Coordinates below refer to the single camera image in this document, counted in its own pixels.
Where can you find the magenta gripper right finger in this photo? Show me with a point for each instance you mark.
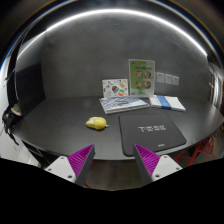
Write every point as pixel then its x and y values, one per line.
pixel 153 167

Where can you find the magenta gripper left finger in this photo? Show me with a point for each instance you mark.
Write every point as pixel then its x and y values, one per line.
pixel 75 167

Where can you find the black mouse pad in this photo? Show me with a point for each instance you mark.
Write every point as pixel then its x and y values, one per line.
pixel 155 132

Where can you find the blue and white booklet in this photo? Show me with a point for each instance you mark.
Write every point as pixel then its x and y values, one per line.
pixel 166 102

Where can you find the striped grey book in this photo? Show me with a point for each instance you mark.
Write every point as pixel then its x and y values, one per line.
pixel 122 104

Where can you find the white illustrated card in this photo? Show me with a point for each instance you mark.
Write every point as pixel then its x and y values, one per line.
pixel 115 88

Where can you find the green framed poster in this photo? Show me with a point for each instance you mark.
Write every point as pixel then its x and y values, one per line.
pixel 141 77

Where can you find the red chair frame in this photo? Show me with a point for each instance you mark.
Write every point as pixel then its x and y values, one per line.
pixel 206 147

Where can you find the white wall switch panel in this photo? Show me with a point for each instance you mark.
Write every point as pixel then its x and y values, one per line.
pixel 167 79

